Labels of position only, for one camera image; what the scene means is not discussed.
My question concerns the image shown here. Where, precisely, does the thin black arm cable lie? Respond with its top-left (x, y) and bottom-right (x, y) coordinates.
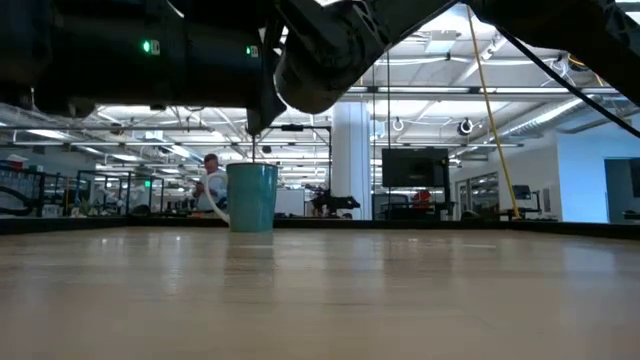
top-left (493, 23), bottom-right (640, 140)

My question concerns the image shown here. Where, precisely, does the dark storage shelf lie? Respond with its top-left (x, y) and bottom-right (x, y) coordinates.
top-left (0, 161), bottom-right (48, 219)

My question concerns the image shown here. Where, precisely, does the black monitor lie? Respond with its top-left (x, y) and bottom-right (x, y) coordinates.
top-left (381, 147), bottom-right (451, 190)

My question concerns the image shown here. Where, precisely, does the person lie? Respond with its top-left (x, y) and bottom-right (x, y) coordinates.
top-left (192, 152), bottom-right (229, 213)

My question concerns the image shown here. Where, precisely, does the yellow hanging cable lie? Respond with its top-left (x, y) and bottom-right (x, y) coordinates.
top-left (466, 5), bottom-right (523, 221)

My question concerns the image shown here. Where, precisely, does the teal mug with white handle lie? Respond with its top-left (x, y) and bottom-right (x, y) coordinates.
top-left (203, 162), bottom-right (280, 234)

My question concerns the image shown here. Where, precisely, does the white building column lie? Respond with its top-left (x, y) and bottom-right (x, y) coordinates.
top-left (331, 99), bottom-right (373, 222)

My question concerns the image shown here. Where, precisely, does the black aluminium table frame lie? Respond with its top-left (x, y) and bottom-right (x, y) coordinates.
top-left (0, 214), bottom-right (640, 241)

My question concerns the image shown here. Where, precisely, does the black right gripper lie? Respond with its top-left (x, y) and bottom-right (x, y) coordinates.
top-left (0, 0), bottom-right (192, 120)

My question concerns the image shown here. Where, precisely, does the black background gantry frame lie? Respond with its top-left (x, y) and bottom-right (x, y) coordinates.
top-left (251, 124), bottom-right (334, 219)

